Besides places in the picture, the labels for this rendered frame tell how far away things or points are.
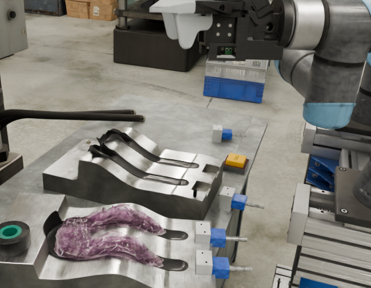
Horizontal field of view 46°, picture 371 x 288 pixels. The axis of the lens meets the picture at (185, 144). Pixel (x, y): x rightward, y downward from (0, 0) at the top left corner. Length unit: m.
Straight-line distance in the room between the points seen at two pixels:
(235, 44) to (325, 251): 0.62
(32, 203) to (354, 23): 0.84
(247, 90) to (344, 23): 3.82
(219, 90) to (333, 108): 3.81
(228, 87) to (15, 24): 2.97
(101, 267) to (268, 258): 1.57
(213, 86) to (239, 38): 3.88
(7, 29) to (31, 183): 0.61
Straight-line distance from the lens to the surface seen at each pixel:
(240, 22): 0.61
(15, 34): 1.82
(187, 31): 0.57
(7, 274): 1.02
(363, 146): 1.49
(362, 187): 1.03
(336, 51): 0.68
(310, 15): 0.64
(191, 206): 1.22
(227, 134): 1.72
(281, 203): 2.91
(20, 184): 1.46
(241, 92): 4.47
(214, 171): 1.38
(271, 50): 0.65
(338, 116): 0.71
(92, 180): 1.31
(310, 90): 0.71
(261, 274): 2.36
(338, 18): 0.66
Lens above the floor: 1.55
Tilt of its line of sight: 26 degrees down
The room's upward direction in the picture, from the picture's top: 4 degrees clockwise
